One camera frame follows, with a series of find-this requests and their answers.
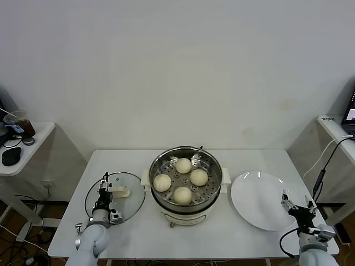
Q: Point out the grey round disc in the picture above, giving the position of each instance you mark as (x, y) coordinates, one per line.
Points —
(29, 140)

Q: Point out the white desk with side panel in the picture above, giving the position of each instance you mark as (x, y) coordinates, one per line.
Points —
(332, 129)

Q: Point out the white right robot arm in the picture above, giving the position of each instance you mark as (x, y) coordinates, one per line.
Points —
(313, 255)

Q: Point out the black floor power strip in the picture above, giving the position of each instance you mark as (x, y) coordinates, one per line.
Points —
(343, 235)

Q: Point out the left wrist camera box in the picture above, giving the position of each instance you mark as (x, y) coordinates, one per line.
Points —
(116, 217)

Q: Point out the white wall socket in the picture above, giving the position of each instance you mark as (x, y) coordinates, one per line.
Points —
(47, 183)

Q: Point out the white drinking straw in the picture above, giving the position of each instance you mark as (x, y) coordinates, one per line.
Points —
(5, 110)

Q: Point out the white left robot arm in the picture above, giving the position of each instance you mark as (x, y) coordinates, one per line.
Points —
(91, 243)

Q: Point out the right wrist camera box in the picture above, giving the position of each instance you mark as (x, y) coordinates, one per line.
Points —
(323, 235)

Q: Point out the cream electric cooker pot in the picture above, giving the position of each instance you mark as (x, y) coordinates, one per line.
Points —
(183, 219)

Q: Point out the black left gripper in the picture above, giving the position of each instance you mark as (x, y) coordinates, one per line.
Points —
(105, 200)

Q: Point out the open laptop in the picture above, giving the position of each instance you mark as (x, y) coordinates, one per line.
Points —
(350, 113)

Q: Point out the black computer mouse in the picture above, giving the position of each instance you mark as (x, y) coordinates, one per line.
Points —
(11, 156)

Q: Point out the white steamed baozi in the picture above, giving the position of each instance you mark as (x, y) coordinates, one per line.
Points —
(182, 195)
(183, 165)
(162, 183)
(199, 177)

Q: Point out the stainless steel steamer basket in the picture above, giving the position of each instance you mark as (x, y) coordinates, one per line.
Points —
(210, 191)

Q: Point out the white round plate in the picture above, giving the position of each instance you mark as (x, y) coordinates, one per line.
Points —
(258, 205)

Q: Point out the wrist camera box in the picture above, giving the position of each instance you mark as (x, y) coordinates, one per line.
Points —
(323, 235)
(116, 217)

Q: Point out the white floor power strip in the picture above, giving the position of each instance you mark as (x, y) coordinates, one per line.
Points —
(30, 260)

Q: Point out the plastic cup of iced coffee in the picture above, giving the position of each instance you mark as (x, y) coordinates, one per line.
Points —
(21, 123)

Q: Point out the white side table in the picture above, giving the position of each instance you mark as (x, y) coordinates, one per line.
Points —
(41, 132)

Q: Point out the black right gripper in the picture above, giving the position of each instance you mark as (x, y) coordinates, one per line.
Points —
(302, 217)

